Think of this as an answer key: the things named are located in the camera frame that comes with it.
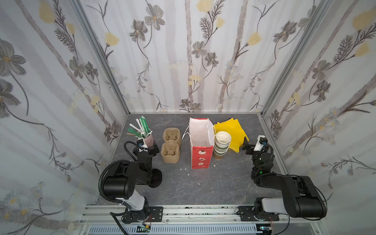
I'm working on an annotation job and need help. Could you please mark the black plastic cup lid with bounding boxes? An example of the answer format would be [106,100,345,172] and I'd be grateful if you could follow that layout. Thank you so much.
[148,168,163,188]

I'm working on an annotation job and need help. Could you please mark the yellow paper napkins stack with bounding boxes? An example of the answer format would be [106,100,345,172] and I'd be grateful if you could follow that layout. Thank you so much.
[214,118,249,153]

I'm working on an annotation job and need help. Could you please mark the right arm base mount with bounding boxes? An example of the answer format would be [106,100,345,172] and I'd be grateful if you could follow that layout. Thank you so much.
[236,206,280,222]

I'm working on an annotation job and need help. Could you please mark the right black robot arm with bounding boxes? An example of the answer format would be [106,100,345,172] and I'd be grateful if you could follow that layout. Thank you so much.
[241,142,328,220]

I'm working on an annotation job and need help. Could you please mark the pink metal bucket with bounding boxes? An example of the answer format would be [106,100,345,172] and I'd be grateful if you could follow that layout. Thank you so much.
[143,133,154,148]

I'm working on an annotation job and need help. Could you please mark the stack of paper cups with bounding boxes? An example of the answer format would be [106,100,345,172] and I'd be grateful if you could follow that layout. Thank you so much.
[213,131,232,160]

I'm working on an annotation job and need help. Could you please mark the green and white straws bundle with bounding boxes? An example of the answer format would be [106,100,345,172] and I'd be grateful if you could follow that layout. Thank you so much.
[127,116,152,138]

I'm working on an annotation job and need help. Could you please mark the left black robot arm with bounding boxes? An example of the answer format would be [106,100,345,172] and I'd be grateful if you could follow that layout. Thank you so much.
[98,147,163,225]

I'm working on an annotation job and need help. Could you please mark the brown pulp cup carrier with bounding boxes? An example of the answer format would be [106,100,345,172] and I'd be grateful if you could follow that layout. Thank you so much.
[161,127,181,164]

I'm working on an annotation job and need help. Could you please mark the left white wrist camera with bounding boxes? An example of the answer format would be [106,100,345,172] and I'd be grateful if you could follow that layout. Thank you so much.
[136,139,148,149]

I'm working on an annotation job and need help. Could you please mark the red white paper bag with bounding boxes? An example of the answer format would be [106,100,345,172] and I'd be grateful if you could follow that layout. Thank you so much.
[182,117,215,169]

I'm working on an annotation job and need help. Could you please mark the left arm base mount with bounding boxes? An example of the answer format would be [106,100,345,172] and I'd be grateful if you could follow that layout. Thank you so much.
[121,206,164,224]

